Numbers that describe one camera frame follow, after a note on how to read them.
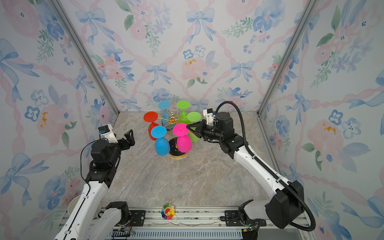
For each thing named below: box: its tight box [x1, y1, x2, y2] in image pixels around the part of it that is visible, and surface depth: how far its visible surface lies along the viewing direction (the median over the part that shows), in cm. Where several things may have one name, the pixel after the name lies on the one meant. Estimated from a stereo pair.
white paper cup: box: [67, 195, 81, 216], surface depth 71 cm
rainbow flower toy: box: [161, 203, 176, 220], surface depth 77 cm
